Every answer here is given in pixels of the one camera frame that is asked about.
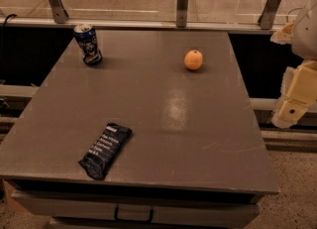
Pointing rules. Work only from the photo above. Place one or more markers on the grey drawer with black handle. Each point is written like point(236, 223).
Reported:
point(83, 211)

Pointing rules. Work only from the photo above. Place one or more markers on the metal railing bracket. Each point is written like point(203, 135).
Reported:
point(181, 13)
point(267, 16)
point(54, 0)

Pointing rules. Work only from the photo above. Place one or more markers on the left metal railing bracket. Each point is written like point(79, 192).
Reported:
point(54, 0)

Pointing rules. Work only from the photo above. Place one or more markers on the blue pepsi can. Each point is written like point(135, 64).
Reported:
point(86, 37)

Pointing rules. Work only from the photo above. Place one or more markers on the orange fruit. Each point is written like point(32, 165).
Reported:
point(193, 60)

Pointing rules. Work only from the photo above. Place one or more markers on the right metal railing bracket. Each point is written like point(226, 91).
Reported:
point(267, 16)

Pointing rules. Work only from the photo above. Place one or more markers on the middle metal railing bracket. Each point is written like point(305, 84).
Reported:
point(181, 13)

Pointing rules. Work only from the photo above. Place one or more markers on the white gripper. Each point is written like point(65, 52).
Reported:
point(306, 36)

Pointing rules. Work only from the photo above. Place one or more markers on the dark snack bar wrapper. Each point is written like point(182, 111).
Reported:
point(100, 156)

